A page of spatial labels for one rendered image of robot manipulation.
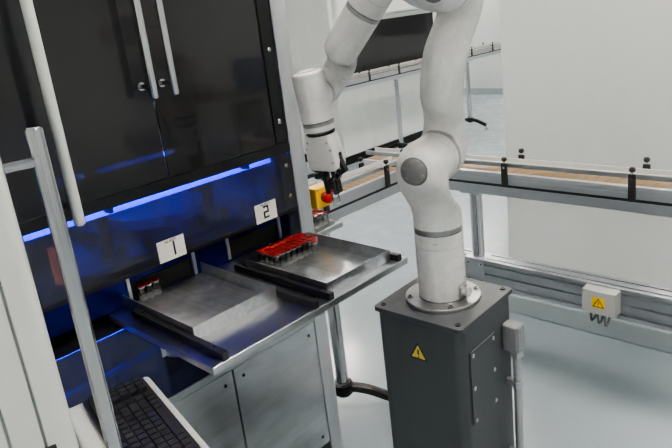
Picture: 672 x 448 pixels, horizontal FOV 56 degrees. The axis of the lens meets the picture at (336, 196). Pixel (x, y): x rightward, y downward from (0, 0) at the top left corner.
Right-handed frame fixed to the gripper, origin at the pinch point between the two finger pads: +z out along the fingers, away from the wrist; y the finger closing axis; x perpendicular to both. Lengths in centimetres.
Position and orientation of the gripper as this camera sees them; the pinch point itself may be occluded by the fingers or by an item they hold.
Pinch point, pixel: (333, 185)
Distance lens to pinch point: 169.5
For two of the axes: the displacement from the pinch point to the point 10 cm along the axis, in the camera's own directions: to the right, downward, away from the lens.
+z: 2.1, 9.2, 3.3
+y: 7.6, 0.6, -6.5
